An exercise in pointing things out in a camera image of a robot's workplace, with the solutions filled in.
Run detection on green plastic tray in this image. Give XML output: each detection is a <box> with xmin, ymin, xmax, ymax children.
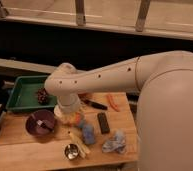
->
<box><xmin>6</xmin><ymin>75</ymin><xmax>56</xmax><ymax>113</ymax></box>

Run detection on white plastic cup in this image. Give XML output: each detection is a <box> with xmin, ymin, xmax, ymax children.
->
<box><xmin>54</xmin><ymin>105</ymin><xmax>63</xmax><ymax>120</ymax></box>

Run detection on red yellow apple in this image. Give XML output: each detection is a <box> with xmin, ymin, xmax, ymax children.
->
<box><xmin>74</xmin><ymin>113</ymin><xmax>84</xmax><ymax>124</ymax></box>

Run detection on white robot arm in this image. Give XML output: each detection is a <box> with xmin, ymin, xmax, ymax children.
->
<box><xmin>45</xmin><ymin>51</ymin><xmax>193</xmax><ymax>171</ymax></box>

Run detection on orange carrot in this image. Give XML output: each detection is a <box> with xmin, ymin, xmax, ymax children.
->
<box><xmin>107</xmin><ymin>94</ymin><xmax>120</xmax><ymax>112</ymax></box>

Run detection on black-handled knife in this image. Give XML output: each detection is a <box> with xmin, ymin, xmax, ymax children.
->
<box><xmin>82</xmin><ymin>99</ymin><xmax>108</xmax><ymax>110</ymax></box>

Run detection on black rectangular remote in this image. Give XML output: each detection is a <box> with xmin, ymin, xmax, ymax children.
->
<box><xmin>97</xmin><ymin>113</ymin><xmax>110</xmax><ymax>134</ymax></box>

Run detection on wooden stick utensil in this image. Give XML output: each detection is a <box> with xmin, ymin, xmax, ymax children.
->
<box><xmin>69</xmin><ymin>132</ymin><xmax>90</xmax><ymax>158</ymax></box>

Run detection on purple bowl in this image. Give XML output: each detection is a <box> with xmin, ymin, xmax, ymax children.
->
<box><xmin>25</xmin><ymin>109</ymin><xmax>56</xmax><ymax>136</ymax></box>

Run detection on utensil in purple bowl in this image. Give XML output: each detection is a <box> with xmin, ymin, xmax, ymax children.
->
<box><xmin>36</xmin><ymin>120</ymin><xmax>53</xmax><ymax>131</ymax></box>

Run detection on crumpled blue-grey cloth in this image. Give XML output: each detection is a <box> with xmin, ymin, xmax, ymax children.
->
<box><xmin>102</xmin><ymin>130</ymin><xmax>126</xmax><ymax>154</ymax></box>

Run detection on blue sponge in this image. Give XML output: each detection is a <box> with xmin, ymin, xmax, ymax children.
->
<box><xmin>82</xmin><ymin>124</ymin><xmax>96</xmax><ymax>145</ymax></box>

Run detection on small metal cup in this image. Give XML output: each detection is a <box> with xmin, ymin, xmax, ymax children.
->
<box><xmin>64</xmin><ymin>144</ymin><xmax>79</xmax><ymax>160</ymax></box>

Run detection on dark grape bunch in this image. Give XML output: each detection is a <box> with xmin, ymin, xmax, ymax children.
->
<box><xmin>36</xmin><ymin>88</ymin><xmax>49</xmax><ymax>105</ymax></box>

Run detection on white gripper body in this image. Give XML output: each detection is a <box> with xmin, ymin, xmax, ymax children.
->
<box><xmin>55</xmin><ymin>94</ymin><xmax>83</xmax><ymax>125</ymax></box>

